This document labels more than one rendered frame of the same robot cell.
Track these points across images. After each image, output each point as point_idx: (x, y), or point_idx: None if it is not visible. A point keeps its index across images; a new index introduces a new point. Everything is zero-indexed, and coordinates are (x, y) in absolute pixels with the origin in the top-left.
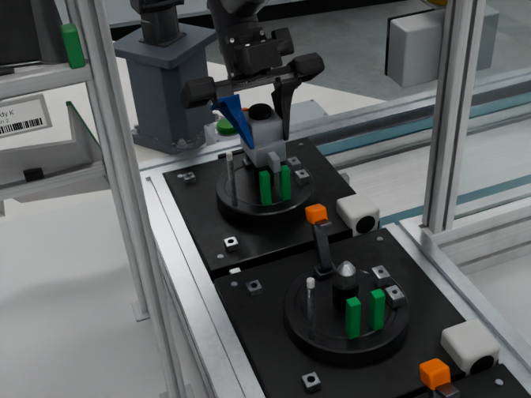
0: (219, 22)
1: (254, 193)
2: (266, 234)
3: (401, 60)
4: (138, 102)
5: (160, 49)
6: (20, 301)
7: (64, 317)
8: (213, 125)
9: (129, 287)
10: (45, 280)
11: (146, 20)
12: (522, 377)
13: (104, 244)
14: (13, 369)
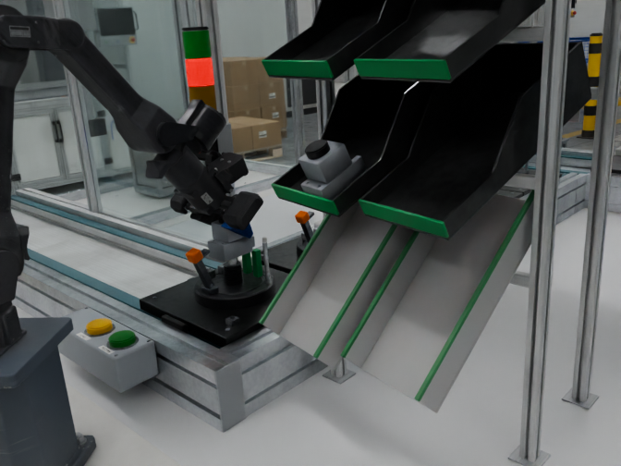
0: (199, 166)
1: (249, 281)
2: (280, 281)
3: (230, 142)
4: (43, 432)
5: (31, 333)
6: (388, 444)
7: (383, 409)
8: (116, 351)
9: (324, 392)
10: (353, 443)
11: (8, 309)
12: None
13: (279, 432)
14: (449, 407)
